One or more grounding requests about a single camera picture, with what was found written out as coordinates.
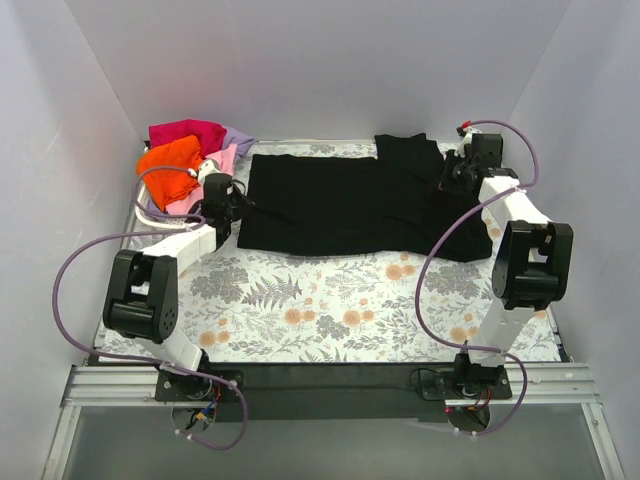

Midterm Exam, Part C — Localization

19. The black t shirt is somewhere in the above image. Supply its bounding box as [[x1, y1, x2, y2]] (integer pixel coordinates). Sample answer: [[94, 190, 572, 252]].
[[238, 134, 493, 262]]

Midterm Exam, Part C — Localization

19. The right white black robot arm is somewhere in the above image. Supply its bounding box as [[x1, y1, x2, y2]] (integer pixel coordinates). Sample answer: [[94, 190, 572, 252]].
[[440, 124, 574, 398]]

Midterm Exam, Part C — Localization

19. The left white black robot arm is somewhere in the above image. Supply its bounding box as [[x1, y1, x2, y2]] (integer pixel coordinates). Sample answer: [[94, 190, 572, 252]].
[[102, 173, 253, 400]]

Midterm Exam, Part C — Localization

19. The pink t shirt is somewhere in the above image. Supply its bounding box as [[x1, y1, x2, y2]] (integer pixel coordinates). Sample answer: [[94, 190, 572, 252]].
[[165, 145, 236, 215]]

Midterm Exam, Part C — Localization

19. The orange t shirt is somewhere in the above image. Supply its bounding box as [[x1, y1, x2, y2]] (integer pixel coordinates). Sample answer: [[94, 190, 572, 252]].
[[136, 135, 202, 211]]

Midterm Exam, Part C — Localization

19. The lavender t shirt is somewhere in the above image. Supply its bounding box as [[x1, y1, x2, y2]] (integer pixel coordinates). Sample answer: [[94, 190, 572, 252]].
[[222, 126, 256, 162]]

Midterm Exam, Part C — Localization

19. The magenta t shirt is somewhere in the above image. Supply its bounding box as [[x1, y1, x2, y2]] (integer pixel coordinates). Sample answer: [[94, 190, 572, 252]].
[[148, 119, 227, 151]]

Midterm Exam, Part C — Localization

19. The white plastic laundry basket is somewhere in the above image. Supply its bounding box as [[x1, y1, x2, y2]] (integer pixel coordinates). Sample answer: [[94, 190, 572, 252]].
[[134, 182, 203, 232]]

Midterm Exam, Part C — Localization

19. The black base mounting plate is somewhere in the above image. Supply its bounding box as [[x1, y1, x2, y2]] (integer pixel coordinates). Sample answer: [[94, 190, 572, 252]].
[[154, 363, 514, 424]]

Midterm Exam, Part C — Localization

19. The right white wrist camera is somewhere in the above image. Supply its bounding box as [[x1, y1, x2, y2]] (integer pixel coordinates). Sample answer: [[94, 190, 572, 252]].
[[454, 121, 481, 158]]

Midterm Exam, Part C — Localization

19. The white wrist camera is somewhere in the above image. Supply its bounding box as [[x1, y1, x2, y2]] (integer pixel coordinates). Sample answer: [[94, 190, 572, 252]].
[[454, 121, 481, 158], [187, 159, 222, 185]]

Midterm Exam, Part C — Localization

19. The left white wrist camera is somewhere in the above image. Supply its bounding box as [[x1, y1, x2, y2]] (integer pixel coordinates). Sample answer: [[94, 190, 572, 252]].
[[187, 159, 222, 185]]

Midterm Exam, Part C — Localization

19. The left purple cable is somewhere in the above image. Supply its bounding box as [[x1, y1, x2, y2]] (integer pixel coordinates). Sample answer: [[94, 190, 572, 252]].
[[50, 166, 250, 451]]

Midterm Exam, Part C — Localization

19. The aluminium frame rail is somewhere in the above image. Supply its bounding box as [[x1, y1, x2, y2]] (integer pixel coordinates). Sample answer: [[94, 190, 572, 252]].
[[62, 363, 600, 407]]

